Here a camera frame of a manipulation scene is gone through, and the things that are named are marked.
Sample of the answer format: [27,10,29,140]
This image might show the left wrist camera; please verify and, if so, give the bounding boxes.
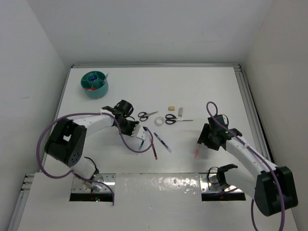
[132,125,148,141]

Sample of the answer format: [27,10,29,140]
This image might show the purple capped pen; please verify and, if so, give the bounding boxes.
[154,132,172,153]

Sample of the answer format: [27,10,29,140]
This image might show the clear tape roll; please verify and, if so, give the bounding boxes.
[154,116,165,127]

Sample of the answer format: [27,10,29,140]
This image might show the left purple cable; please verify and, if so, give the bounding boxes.
[36,112,154,205]

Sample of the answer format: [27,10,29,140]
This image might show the red clear pen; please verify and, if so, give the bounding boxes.
[149,138,158,160]

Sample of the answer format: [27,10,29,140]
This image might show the teal divided pen holder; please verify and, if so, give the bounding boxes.
[80,71,109,99]

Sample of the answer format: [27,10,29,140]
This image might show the large black scissors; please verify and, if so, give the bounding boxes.
[165,114,193,125]

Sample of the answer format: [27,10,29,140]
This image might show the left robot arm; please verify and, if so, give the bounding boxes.
[44,100,146,180]

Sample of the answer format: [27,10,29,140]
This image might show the pink highlighter pen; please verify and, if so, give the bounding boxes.
[194,144,200,159]

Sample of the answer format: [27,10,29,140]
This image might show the grey white eraser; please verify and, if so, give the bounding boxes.
[178,107,183,117]

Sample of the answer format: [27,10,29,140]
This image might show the small black scissors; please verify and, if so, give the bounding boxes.
[138,111,158,122]

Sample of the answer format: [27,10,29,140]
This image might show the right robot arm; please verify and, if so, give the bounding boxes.
[197,115,298,217]

